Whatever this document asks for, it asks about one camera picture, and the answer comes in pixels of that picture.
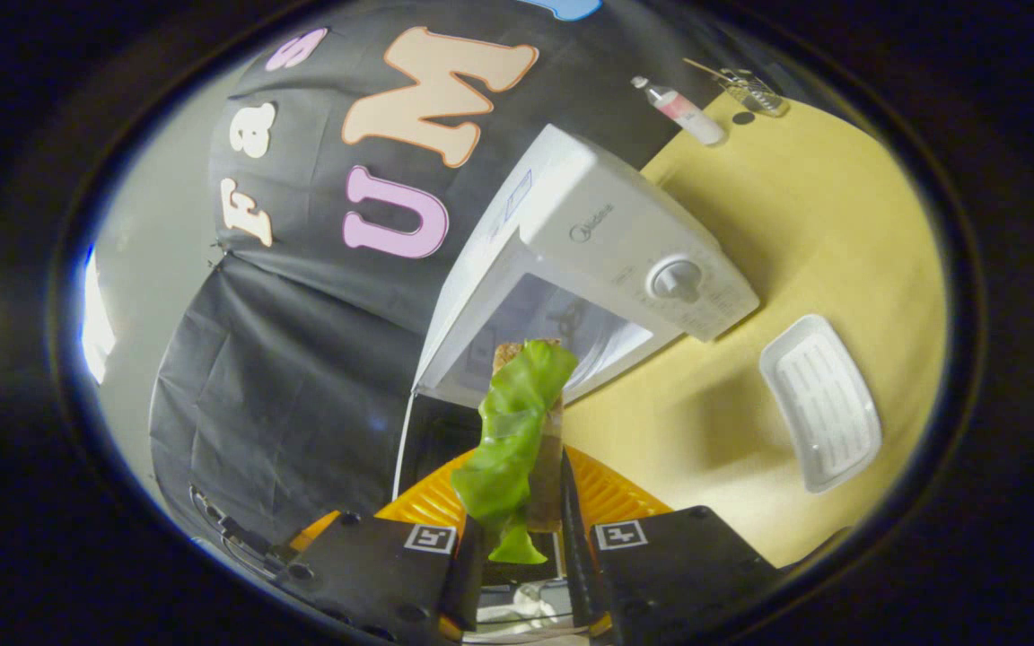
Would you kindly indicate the sandwich with green lettuce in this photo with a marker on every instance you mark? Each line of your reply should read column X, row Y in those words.
column 517, row 422

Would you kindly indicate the white plastic tray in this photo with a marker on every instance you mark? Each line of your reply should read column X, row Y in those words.
column 822, row 404

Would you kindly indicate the glass jar with stick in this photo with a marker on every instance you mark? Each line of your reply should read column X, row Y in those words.
column 750, row 90

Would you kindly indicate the small black round cap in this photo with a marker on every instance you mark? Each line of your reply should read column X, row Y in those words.
column 743, row 117

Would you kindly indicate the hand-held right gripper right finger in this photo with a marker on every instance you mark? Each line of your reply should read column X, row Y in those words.
column 578, row 574

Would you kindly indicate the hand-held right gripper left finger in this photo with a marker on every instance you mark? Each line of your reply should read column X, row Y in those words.
column 461, row 588

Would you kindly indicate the small clear pink-label bottle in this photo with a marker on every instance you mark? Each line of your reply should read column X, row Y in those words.
column 683, row 109

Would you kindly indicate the white microwave oven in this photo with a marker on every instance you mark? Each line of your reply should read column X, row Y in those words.
column 589, row 215

